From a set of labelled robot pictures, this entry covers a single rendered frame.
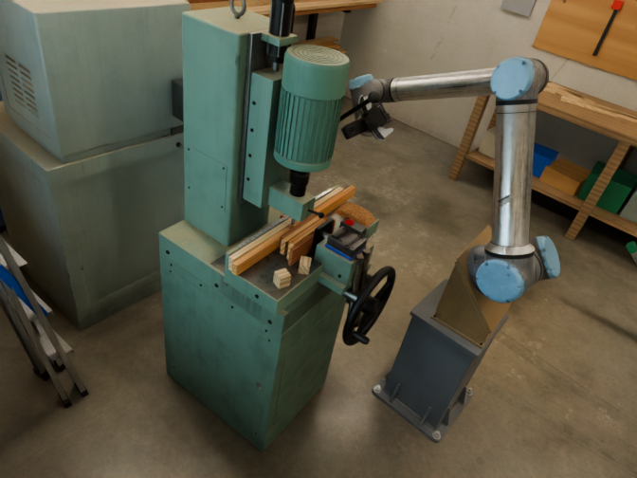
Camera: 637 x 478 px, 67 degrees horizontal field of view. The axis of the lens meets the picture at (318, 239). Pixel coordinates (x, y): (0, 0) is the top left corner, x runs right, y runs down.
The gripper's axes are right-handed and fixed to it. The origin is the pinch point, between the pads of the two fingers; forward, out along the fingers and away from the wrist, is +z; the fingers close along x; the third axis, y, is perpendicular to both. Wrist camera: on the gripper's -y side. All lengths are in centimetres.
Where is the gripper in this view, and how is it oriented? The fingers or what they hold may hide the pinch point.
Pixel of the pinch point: (371, 119)
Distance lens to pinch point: 155.1
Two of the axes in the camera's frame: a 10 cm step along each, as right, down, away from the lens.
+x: 4.8, 8.7, 1.2
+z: -0.1, 1.5, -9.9
